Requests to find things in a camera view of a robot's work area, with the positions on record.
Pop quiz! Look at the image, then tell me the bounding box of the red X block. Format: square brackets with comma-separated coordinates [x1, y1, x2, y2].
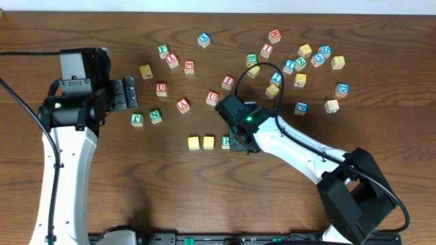
[165, 53, 179, 69]

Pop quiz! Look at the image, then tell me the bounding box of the yellow block hammer side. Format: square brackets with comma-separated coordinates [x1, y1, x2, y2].
[294, 73, 307, 87]

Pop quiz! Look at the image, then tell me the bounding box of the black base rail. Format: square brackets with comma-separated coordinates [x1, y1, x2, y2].
[87, 232, 402, 245]

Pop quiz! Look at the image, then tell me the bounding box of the plain wood L block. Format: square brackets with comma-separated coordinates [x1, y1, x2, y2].
[324, 99, 339, 114]

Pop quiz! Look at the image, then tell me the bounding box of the red U block left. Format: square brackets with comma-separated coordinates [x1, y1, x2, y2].
[155, 82, 168, 97]

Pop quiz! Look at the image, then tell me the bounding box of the yellow block upper right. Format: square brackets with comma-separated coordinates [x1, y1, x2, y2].
[298, 44, 312, 59]

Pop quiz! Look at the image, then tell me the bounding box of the red E block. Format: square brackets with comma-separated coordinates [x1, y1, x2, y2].
[184, 60, 195, 74]

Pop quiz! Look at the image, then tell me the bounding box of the red A block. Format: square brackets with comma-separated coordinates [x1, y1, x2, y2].
[176, 98, 190, 114]

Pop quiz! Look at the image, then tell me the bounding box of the blue D block right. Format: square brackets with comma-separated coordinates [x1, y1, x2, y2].
[335, 83, 349, 97]

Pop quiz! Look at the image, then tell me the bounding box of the yellow block far left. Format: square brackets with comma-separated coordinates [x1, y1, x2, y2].
[140, 65, 153, 80]

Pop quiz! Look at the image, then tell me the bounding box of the green B block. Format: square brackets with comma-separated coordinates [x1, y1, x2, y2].
[246, 53, 258, 67]

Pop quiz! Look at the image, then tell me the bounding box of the red U block centre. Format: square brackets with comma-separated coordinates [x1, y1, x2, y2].
[206, 91, 219, 106]

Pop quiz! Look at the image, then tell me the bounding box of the red I block upper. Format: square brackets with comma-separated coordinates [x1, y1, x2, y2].
[260, 44, 273, 59]

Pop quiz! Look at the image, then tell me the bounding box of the blue D block upper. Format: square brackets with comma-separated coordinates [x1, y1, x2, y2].
[317, 45, 332, 59]

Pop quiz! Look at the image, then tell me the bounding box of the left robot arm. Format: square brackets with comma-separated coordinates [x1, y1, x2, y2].
[30, 48, 138, 244]

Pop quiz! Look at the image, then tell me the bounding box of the blue T block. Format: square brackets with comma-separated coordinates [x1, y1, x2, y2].
[283, 59, 296, 74]

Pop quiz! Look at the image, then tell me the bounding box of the blue P block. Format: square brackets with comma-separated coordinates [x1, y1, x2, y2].
[294, 101, 308, 116]

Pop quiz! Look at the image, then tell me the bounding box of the red block top right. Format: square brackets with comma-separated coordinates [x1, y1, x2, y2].
[268, 29, 282, 44]

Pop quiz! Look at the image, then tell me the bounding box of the blue 5 block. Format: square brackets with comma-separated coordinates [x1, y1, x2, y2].
[311, 53, 326, 67]

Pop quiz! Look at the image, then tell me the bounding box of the yellow O block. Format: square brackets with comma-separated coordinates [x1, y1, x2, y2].
[203, 136, 215, 150]

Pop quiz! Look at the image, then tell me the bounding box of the green N block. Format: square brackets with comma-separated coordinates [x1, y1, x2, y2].
[149, 109, 162, 125]

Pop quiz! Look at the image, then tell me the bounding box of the green R block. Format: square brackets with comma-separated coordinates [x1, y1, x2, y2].
[221, 136, 230, 149]

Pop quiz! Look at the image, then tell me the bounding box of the blue 2 block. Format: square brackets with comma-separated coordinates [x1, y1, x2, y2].
[270, 72, 282, 87]

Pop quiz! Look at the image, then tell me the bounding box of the blue d block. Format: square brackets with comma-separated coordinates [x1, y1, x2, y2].
[317, 45, 332, 59]
[335, 83, 349, 97]

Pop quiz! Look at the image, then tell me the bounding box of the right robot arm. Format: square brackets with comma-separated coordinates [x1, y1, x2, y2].
[215, 94, 398, 244]

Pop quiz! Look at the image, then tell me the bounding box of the red i block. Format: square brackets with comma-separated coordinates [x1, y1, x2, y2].
[260, 44, 273, 59]
[221, 75, 235, 91]

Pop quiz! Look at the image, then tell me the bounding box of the yellow S block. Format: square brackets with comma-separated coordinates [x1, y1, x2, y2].
[265, 84, 280, 99]

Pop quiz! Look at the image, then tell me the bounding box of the yellow block centre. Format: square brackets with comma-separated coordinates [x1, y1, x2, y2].
[247, 64, 260, 78]

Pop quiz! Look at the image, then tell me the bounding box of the yellow C block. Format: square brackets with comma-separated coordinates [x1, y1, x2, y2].
[188, 136, 200, 150]

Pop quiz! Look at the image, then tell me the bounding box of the green F block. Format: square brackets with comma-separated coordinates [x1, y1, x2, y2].
[157, 44, 170, 59]

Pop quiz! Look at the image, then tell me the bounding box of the red I block centre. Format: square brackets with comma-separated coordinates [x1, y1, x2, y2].
[221, 75, 235, 91]

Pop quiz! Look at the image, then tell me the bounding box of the yellow 8 block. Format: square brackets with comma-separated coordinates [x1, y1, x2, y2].
[331, 56, 345, 70]

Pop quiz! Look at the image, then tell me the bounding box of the blue X block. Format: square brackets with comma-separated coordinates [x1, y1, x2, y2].
[198, 33, 211, 48]

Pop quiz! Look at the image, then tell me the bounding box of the red u block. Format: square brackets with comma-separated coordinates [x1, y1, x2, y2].
[206, 91, 219, 106]
[155, 82, 168, 97]

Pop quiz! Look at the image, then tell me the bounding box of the green J block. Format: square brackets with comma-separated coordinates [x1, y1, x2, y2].
[130, 113, 144, 127]

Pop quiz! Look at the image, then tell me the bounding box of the green Z block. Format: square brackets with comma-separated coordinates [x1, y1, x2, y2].
[295, 56, 307, 71]

